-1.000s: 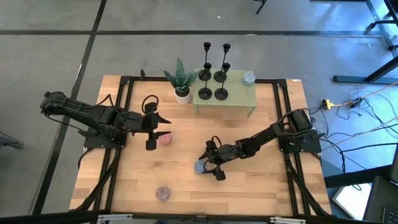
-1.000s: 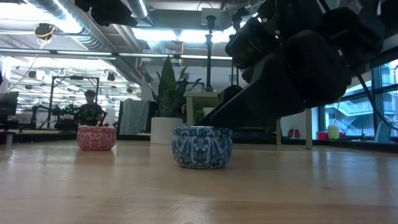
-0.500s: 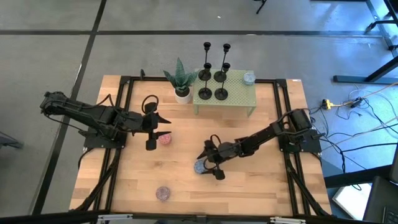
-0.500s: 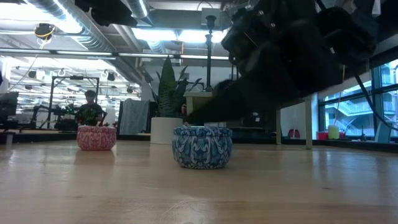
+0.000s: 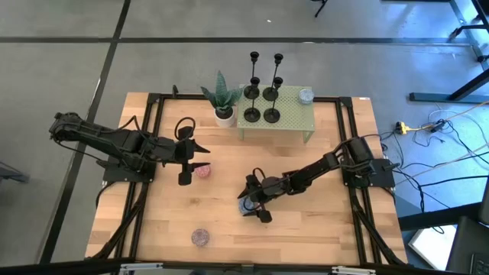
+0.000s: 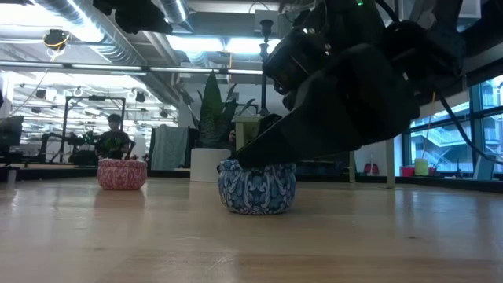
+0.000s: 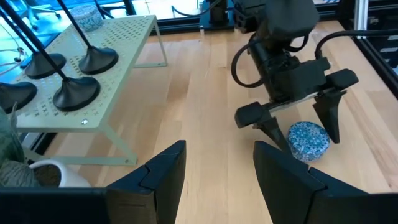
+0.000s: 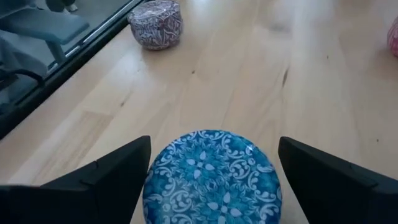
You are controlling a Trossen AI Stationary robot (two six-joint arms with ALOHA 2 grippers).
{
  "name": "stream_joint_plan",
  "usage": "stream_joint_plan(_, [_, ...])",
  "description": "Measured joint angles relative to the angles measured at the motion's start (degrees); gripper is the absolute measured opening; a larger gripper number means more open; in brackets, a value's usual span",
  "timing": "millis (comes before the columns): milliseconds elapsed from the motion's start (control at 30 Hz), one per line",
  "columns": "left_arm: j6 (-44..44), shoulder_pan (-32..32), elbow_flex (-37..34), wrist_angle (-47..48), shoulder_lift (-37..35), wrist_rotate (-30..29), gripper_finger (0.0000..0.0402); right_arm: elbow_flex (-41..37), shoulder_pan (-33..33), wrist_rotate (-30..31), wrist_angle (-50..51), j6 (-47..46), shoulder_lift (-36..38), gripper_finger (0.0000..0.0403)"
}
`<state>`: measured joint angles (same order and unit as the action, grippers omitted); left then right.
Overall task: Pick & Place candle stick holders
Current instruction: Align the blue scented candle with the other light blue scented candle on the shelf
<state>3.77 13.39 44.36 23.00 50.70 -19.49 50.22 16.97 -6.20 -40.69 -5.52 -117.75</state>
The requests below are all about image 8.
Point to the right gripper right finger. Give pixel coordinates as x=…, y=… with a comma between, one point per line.
x=335, y=196

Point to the dark blue patterned tin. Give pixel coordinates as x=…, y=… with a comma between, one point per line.
x=211, y=180

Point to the blue-grey chair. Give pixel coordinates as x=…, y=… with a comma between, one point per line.
x=46, y=26

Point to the pink patterned tin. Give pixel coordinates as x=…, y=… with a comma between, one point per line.
x=394, y=37

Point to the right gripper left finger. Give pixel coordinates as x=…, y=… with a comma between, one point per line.
x=77, y=199

